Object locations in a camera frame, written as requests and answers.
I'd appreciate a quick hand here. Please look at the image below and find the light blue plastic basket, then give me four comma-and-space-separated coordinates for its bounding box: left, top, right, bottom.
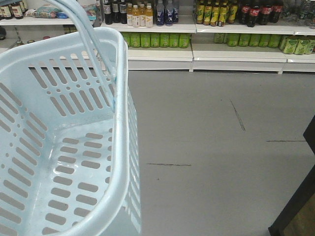
0, 0, 142, 236

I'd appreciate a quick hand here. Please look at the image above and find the white store shelving unit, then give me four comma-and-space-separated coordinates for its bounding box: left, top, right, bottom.
0, 0, 315, 74

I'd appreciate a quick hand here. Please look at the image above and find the black wooden produce stand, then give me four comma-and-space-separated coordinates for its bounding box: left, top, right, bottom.
268, 120, 315, 236

